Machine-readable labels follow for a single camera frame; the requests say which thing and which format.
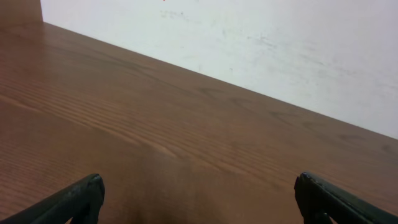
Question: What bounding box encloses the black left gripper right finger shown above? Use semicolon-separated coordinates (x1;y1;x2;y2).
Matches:
294;172;397;224

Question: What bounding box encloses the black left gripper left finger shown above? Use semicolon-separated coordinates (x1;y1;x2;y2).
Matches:
1;174;105;224

